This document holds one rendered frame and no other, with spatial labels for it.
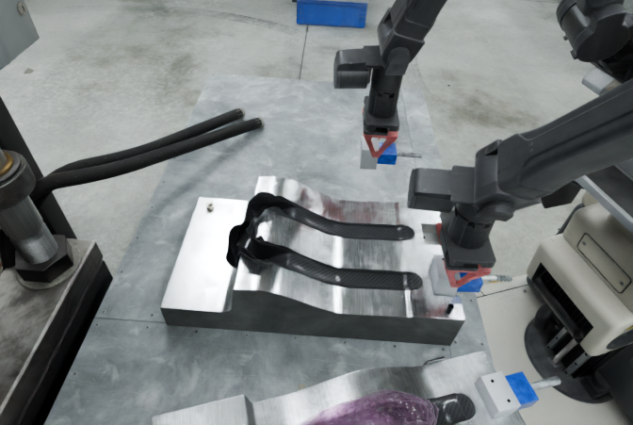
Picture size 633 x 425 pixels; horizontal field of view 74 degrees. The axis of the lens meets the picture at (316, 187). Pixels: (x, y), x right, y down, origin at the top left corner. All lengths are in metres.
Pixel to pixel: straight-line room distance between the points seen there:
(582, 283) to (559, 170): 0.58
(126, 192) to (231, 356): 1.60
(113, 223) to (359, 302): 1.59
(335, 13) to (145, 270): 3.24
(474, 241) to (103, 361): 0.62
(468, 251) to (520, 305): 0.96
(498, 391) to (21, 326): 0.79
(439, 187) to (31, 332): 0.73
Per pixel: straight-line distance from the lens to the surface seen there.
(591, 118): 0.43
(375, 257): 0.78
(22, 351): 0.90
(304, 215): 0.79
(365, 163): 0.90
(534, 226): 2.32
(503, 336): 1.51
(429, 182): 0.57
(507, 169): 0.50
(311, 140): 1.15
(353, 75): 0.77
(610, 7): 0.81
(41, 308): 0.94
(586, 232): 1.02
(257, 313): 0.73
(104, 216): 2.19
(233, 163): 1.08
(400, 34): 0.71
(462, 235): 0.64
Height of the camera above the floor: 1.50
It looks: 44 degrees down
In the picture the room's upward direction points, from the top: 4 degrees clockwise
